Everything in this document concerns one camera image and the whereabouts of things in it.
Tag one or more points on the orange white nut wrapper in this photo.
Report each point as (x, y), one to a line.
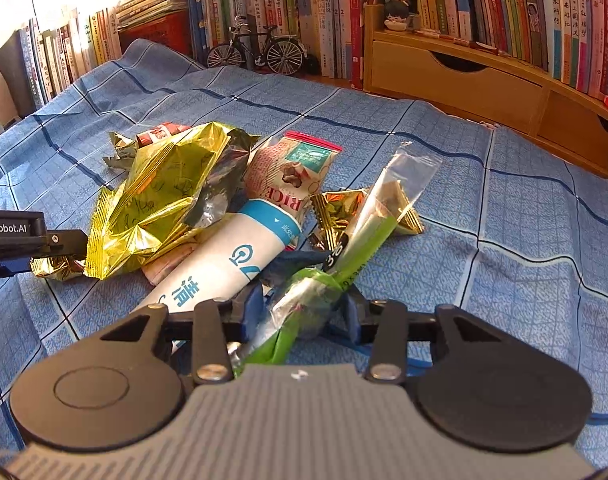
(159, 135)

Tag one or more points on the large black book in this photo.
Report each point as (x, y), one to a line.
(11, 75)

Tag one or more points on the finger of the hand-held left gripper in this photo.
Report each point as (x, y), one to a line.
(66, 241)

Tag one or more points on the black model bicycle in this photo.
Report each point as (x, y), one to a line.
(285, 55)

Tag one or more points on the red crate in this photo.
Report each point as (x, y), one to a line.
(159, 35)

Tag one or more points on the green gold foil wrapper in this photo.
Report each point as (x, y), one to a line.
(119, 152)

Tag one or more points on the white blue paper tube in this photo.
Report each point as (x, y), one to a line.
(209, 270)

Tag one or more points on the blue checked cloth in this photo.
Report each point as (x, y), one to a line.
(483, 240)

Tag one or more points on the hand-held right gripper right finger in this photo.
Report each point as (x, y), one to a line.
(353, 317)

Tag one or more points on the dark blue wrapper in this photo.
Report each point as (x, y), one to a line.
(289, 265)

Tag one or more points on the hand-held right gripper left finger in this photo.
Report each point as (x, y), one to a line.
(254, 310)

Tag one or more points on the wooden drawer organizer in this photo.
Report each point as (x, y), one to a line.
(458, 85)

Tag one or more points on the red white cracker wrapper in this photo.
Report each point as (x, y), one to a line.
(289, 170)

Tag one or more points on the large gold foil bag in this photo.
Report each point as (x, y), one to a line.
(149, 195)

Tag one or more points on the clear green plastic wrapper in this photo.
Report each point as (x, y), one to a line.
(366, 249)

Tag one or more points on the small gold foil wrapper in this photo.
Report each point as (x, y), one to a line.
(334, 210)
(54, 267)

